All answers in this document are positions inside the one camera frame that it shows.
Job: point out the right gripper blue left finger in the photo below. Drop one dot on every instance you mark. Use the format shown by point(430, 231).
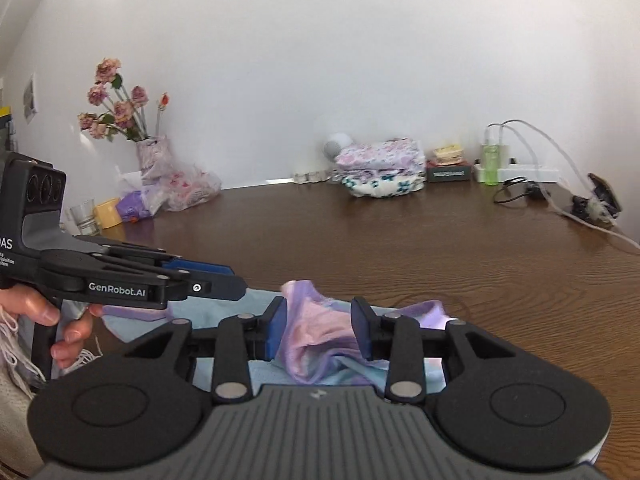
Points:
point(240, 339)

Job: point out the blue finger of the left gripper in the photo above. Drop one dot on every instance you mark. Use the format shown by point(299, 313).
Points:
point(101, 279)
point(154, 256)

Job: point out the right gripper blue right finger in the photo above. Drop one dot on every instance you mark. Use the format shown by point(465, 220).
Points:
point(395, 339)

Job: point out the pink blue purple garment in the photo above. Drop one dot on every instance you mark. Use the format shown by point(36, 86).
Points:
point(318, 346)

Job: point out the person left hand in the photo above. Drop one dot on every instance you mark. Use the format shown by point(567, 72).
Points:
point(21, 300)

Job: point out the clear glass cup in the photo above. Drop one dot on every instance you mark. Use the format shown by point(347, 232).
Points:
point(84, 216)

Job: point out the yellow cup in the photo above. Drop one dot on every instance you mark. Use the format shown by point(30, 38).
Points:
point(107, 214)

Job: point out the clear plastic bag red print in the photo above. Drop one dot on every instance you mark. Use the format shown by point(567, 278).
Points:
point(184, 189)

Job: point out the purple packet in plastic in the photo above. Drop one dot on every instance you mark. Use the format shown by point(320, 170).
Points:
point(140, 204)

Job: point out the crinkled pink vase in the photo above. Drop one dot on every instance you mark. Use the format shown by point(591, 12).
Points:
point(155, 158)

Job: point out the white teal flower folded cloth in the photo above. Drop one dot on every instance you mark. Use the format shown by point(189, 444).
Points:
point(383, 183)

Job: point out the dried pink rose bouquet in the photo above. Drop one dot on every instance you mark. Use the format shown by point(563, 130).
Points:
point(119, 111)

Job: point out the grey refrigerator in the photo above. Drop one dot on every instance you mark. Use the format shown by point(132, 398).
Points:
point(5, 129)

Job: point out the dark green box white text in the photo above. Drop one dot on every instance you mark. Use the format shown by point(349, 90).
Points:
point(460, 172)

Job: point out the pink floral folded cloth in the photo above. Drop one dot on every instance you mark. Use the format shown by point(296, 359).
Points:
point(395, 154)

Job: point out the yellow snack pack stack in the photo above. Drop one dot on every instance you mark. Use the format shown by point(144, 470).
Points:
point(448, 155)

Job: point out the white power strip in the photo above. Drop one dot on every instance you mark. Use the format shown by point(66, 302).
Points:
point(526, 171)

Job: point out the green spray bottle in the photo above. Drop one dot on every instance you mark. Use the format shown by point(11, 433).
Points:
point(491, 159)

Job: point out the phone on black stand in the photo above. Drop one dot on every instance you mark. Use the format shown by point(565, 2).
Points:
point(601, 208)

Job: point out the wall poster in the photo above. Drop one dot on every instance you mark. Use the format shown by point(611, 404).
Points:
point(30, 108)

